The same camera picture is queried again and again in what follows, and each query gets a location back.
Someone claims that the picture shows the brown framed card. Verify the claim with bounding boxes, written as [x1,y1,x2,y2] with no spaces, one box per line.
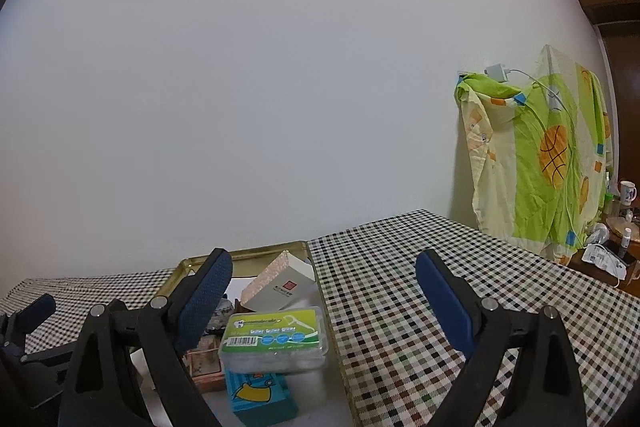
[182,337,226,392]

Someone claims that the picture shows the white charger cable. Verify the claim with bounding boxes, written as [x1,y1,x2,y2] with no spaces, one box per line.
[507,68,583,248]

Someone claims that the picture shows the gold metal tin box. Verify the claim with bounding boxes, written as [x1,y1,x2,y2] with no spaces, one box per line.
[157,240,361,427]

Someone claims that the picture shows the wooden side table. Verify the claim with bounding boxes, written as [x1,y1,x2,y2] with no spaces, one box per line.
[570,207,640,298]

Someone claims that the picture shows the checkered tablecloth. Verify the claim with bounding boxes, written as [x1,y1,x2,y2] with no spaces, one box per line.
[0,209,640,427]

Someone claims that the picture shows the green basketball printed cloth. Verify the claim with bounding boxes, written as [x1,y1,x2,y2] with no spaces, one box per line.
[454,44,615,265]

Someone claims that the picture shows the white plastic package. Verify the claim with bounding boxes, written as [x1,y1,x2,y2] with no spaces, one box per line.
[582,244,628,278]

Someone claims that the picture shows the white box with red mark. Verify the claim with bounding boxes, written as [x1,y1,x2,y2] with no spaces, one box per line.
[240,251,317,314]

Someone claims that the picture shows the clear floss pick box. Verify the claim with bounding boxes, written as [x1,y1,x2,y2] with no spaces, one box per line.
[218,307,329,375]

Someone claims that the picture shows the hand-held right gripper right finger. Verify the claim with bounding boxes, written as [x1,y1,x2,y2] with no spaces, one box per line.
[415,249,588,427]

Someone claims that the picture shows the blue star toy block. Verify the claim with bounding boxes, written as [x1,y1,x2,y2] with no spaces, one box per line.
[224,369,300,425]

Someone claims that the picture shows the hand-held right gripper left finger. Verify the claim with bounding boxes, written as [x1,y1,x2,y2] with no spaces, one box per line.
[57,248,234,427]

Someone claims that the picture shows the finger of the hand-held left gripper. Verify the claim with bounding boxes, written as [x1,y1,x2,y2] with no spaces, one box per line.
[2,293,57,350]
[20,342,78,369]

